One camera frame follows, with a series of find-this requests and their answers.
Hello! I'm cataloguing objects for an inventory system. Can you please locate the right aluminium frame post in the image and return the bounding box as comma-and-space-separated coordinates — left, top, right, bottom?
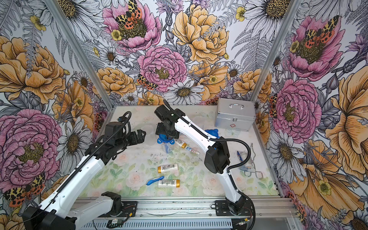
249, 0, 302, 102

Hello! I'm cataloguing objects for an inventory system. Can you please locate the blue toothbrush near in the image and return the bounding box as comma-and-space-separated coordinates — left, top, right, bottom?
146, 176, 164, 186

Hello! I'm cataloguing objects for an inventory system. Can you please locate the small toothpaste middle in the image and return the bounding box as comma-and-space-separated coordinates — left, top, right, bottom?
186, 146, 200, 155

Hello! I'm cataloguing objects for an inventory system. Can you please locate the aluminium front rail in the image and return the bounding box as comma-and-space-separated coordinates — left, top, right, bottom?
71, 196, 302, 230

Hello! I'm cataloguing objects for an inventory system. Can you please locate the clear plastic cup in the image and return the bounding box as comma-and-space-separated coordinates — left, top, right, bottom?
141, 124, 156, 140
161, 140, 174, 154

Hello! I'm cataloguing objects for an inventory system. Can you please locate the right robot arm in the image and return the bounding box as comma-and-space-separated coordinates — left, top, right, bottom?
154, 101, 251, 215

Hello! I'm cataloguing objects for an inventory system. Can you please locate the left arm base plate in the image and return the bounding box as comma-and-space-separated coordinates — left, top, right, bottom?
99, 201, 138, 218

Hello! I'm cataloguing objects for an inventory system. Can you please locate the white gold tube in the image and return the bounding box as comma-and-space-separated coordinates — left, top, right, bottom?
158, 164, 178, 173
175, 139, 187, 149
158, 179, 180, 188

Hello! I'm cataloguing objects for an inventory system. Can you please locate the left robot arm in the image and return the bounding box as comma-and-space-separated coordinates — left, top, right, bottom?
22, 111, 146, 230

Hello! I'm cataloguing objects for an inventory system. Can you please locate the white gold tube nearest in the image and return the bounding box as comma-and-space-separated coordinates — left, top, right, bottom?
158, 179, 180, 188

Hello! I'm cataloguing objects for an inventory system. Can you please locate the white gold tube upper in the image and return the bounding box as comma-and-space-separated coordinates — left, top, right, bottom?
175, 139, 187, 149

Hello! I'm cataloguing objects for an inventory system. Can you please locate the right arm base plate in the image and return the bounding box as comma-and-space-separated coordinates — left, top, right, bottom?
212, 199, 255, 217

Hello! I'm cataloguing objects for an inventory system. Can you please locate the aluminium frame post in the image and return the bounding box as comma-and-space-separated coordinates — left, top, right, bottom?
249, 0, 302, 102
45, 1, 115, 111

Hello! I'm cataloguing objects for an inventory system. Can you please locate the silver metal case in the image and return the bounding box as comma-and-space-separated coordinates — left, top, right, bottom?
215, 98, 256, 131

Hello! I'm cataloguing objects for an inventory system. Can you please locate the white gold tube lower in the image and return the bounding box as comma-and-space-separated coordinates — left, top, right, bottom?
158, 164, 178, 173

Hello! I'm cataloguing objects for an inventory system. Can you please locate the blue lid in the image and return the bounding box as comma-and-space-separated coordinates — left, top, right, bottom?
157, 134, 175, 145
205, 129, 219, 139

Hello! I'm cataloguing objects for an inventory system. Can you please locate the left aluminium frame post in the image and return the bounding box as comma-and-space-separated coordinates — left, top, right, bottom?
45, 1, 115, 111

